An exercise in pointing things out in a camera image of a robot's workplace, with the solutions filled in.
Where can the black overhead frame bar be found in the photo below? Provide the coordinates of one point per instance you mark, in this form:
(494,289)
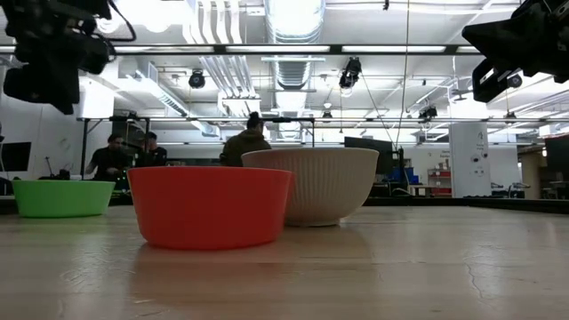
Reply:
(335,49)

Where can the white column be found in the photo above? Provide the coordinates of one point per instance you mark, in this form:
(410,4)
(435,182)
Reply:
(469,151)

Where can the black background rig frame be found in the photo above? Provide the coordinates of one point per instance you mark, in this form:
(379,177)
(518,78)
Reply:
(84,142)

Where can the black monitor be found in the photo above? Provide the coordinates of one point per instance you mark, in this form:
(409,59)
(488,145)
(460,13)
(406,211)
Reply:
(378,151)
(15,156)

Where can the white rectangular air duct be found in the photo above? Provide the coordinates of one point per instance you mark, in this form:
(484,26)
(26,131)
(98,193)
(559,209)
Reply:
(169,100)

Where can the white ribbed bowl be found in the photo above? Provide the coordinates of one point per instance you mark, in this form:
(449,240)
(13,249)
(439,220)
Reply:
(333,186)

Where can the red plastic bowl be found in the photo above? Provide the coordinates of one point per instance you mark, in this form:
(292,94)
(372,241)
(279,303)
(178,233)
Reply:
(209,209)

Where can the person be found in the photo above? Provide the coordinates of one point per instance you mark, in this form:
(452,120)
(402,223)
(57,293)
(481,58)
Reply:
(109,162)
(244,146)
(155,153)

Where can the black hanging ceiling camera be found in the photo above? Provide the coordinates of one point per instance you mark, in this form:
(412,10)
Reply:
(351,71)

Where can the black ceiling spotlight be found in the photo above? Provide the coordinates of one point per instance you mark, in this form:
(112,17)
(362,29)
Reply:
(197,80)
(427,113)

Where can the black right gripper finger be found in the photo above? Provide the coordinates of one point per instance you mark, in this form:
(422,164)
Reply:
(502,42)
(489,86)

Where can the red shelf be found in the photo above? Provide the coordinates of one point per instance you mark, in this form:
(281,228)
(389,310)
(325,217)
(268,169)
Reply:
(440,174)

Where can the green plastic bowl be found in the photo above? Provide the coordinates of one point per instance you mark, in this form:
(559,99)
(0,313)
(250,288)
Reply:
(62,200)

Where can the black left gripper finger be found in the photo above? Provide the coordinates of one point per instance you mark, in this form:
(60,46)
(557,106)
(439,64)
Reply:
(44,91)
(49,62)

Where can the dark monitor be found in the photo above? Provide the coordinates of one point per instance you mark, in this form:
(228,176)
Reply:
(558,155)

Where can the blue boxes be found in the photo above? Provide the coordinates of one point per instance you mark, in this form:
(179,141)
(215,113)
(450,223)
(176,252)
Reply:
(406,175)

